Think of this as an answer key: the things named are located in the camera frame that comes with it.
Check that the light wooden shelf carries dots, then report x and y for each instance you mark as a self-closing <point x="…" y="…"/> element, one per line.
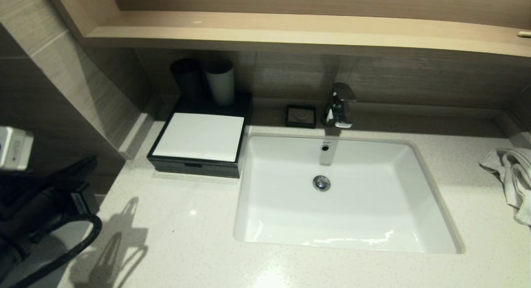
<point x="332" y="32"/>

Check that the white ceramic sink basin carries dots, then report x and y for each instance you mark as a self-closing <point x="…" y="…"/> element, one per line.
<point x="352" y="213"/>

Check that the small white shelf item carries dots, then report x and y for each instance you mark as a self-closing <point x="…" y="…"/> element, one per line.
<point x="524" y="34"/>

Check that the black cylinder container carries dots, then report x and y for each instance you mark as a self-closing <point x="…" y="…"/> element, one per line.
<point x="188" y="78"/>

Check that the white towel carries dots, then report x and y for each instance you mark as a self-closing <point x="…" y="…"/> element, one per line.
<point x="514" y="176"/>

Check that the black square soap dish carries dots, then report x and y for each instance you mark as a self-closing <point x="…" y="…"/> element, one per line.
<point x="300" y="116"/>

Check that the chrome faucet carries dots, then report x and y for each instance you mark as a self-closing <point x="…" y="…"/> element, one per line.
<point x="338" y="109"/>

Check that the chrome drain stopper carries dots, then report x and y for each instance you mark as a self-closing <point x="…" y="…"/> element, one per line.
<point x="321" y="183"/>

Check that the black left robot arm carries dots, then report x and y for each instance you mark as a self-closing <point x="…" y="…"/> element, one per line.
<point x="33" y="209"/>

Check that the grey cup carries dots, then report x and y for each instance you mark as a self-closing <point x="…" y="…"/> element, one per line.
<point x="220" y="84"/>

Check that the black amenity drawer box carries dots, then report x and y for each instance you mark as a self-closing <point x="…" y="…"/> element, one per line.
<point x="244" y="107"/>

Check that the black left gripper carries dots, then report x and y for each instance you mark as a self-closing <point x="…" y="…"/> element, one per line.
<point x="83" y="198"/>

